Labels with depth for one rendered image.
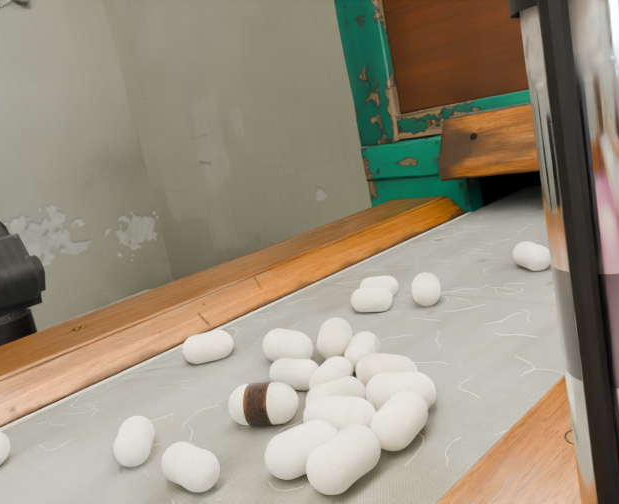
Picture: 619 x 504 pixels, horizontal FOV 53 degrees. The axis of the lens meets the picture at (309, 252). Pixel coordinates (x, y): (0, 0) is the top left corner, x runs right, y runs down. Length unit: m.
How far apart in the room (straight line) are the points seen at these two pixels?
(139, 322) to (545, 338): 0.30
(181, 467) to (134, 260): 2.41
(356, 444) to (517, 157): 0.48
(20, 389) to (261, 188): 1.78
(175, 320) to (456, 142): 0.39
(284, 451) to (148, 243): 2.47
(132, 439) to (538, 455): 0.19
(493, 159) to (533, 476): 0.52
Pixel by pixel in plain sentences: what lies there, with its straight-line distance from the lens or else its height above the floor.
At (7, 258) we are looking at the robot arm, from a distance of 0.74.
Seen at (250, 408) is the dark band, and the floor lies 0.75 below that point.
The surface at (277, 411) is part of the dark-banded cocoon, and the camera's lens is 0.32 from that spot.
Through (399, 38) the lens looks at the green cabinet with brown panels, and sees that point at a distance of 0.84.
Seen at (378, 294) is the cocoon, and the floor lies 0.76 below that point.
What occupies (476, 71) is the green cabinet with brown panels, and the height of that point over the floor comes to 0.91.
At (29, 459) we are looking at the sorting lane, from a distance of 0.39.
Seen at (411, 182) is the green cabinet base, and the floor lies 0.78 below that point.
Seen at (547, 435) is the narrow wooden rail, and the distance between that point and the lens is 0.24.
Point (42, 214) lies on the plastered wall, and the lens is 2.52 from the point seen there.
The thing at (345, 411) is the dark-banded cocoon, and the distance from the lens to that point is 0.29.
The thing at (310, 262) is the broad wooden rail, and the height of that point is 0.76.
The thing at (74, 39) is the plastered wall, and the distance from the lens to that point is 2.70.
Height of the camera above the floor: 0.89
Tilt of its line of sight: 11 degrees down
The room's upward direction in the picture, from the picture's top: 12 degrees counter-clockwise
